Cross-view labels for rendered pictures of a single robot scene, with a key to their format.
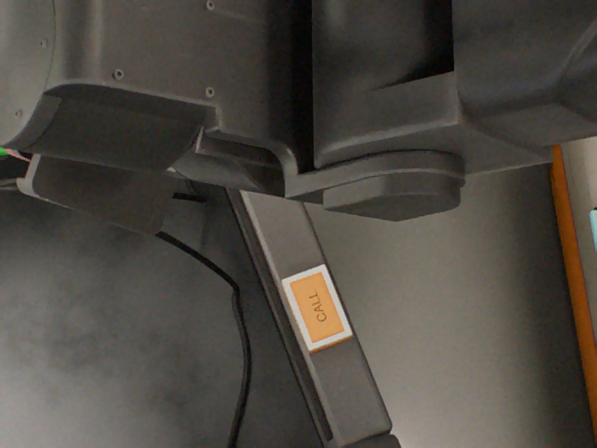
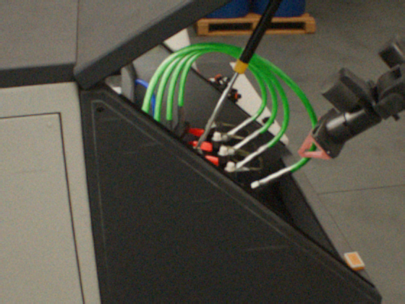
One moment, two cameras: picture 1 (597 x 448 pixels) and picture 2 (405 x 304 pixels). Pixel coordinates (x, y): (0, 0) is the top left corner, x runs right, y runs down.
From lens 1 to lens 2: 0.96 m
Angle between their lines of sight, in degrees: 43
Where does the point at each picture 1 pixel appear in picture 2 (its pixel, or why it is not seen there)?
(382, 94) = (390, 82)
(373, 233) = not seen: outside the picture
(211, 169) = (357, 116)
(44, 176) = (319, 133)
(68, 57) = (343, 73)
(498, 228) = not seen: outside the picture
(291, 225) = (346, 247)
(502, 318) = not seen: outside the picture
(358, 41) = (386, 80)
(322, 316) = (356, 260)
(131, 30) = (351, 75)
